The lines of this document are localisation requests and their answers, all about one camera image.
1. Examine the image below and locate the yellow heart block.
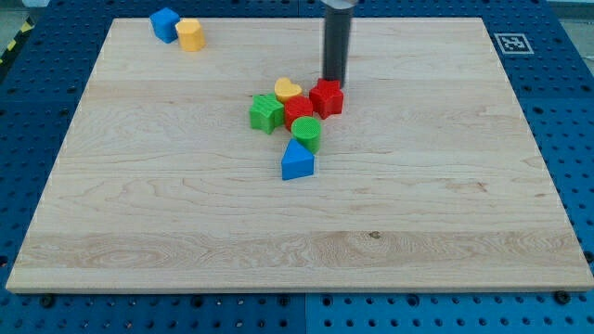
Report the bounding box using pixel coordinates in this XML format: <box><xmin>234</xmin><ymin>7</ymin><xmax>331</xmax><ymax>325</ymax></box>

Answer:
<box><xmin>274</xmin><ymin>77</ymin><xmax>303</xmax><ymax>103</ymax></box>

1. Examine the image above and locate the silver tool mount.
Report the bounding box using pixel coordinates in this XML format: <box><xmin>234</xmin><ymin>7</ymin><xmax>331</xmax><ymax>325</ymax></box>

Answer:
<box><xmin>321</xmin><ymin>0</ymin><xmax>358</xmax><ymax>10</ymax></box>

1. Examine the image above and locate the wooden board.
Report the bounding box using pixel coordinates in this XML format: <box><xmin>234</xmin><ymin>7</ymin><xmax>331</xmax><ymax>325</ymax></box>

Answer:
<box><xmin>6</xmin><ymin>18</ymin><xmax>593</xmax><ymax>294</ymax></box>

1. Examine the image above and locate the blue cube block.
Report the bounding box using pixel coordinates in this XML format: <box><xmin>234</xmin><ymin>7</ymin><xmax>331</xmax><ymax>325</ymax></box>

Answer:
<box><xmin>149</xmin><ymin>7</ymin><xmax>180</xmax><ymax>44</ymax></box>

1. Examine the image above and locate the red cylinder block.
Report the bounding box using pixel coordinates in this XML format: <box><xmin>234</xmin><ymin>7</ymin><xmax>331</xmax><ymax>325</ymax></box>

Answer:
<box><xmin>284</xmin><ymin>96</ymin><xmax>314</xmax><ymax>131</ymax></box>

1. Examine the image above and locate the yellow hexagon block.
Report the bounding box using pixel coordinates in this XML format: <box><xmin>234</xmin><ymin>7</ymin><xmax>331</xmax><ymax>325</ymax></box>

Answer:
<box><xmin>175</xmin><ymin>19</ymin><xmax>206</xmax><ymax>52</ymax></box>

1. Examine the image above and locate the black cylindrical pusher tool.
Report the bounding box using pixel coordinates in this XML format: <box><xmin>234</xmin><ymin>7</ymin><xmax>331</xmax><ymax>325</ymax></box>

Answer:
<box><xmin>322</xmin><ymin>6</ymin><xmax>354</xmax><ymax>87</ymax></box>

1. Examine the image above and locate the red star block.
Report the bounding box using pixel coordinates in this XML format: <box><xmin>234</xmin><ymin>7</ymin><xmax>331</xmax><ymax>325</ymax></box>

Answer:
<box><xmin>309</xmin><ymin>78</ymin><xmax>344</xmax><ymax>120</ymax></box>

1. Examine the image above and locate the white fiducial marker tag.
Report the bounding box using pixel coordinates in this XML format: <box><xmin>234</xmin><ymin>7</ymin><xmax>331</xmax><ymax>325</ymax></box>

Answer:
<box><xmin>494</xmin><ymin>32</ymin><xmax>534</xmax><ymax>55</ymax></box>

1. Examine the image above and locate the blue triangle block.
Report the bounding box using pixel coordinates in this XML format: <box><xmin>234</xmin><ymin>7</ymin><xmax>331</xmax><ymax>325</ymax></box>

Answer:
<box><xmin>281</xmin><ymin>139</ymin><xmax>315</xmax><ymax>180</ymax></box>

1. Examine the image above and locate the green cylinder block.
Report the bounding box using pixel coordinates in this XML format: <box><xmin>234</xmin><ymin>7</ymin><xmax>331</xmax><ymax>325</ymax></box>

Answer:
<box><xmin>291</xmin><ymin>116</ymin><xmax>322</xmax><ymax>154</ymax></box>

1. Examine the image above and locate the green star block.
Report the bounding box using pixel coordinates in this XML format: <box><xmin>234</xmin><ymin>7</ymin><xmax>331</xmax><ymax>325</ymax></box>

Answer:
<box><xmin>249</xmin><ymin>93</ymin><xmax>284</xmax><ymax>135</ymax></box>

